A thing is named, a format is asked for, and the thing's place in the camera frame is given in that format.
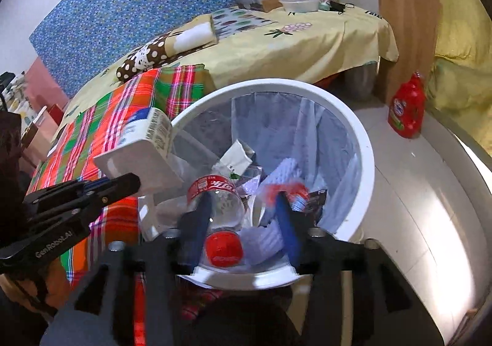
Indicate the pineapple print storage bag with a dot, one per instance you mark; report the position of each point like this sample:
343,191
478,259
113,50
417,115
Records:
17,96

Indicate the yellow curtain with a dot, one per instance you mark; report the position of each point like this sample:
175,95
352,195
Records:
461,23

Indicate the clear plastic bin liner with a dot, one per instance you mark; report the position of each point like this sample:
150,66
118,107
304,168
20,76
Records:
330,138

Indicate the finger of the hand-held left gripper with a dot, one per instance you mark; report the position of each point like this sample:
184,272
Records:
65,190
123,184

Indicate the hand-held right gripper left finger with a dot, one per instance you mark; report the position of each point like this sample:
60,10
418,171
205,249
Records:
198,223

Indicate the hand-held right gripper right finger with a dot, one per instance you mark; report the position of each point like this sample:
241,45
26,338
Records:
286,223

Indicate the cream paper carton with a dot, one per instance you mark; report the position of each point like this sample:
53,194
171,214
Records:
238,157

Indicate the small printed cardboard box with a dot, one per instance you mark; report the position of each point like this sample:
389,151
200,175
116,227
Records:
134,161

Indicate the dark snack wrapper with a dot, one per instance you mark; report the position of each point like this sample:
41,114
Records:
315,202

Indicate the leaf print pillow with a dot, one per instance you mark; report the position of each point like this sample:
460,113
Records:
238,21

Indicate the pink cabinet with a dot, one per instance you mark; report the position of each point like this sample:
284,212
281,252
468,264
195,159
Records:
38,130

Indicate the red snack wrapper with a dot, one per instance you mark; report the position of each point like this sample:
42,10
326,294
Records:
296,194

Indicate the yellow pineapple print bed sheet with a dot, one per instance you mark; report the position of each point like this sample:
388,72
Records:
307,46

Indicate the wooden board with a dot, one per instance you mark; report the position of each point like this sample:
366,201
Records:
407,30

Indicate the white plastic bowl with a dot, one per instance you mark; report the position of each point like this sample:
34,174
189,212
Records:
299,4

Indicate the colourful plaid blanket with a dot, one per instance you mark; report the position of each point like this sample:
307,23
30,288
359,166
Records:
115,107

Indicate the blue floral headboard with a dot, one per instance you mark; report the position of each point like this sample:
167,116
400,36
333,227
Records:
127,4

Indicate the person's left forearm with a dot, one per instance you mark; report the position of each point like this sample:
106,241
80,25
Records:
23,292

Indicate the brown polka dot pillow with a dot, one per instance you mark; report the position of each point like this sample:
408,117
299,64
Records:
150,57

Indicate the red detergent bottle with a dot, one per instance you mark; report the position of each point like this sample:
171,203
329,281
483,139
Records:
405,111

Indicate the white round trash bin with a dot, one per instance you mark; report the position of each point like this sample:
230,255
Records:
276,83

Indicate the small green cap bottle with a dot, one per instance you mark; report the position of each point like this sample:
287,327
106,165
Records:
326,0

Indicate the clear plastic bottle red cap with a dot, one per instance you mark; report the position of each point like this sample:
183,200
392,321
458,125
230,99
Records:
223,211

